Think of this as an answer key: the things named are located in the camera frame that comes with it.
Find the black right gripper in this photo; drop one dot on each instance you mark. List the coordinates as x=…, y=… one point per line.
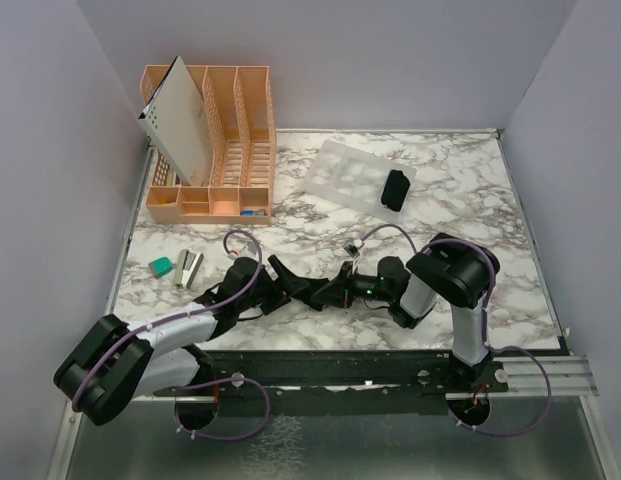
x=339, y=290

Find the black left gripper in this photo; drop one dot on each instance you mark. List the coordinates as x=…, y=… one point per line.
x=277, y=296

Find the black white boxer briefs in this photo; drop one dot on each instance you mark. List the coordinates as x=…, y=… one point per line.
x=395, y=190

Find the black garment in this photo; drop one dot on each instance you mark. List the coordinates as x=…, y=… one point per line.
x=305, y=294

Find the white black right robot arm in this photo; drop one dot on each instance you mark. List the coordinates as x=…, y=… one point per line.
x=458, y=271

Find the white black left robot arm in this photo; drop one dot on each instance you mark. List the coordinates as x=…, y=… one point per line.
x=117, y=361

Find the blue clips in organizer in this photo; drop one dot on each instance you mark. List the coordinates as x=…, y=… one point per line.
x=254, y=212

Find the grey green stapler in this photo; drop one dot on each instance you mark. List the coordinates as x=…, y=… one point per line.
x=187, y=267

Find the green eraser block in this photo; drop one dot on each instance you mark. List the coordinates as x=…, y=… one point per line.
x=160, y=267

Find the orange plastic desk organizer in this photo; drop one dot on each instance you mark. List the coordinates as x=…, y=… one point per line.
x=242, y=126

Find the white booklet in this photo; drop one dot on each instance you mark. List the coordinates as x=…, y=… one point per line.
x=175, y=118

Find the aluminium frame rail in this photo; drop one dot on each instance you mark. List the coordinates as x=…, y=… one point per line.
x=568, y=376

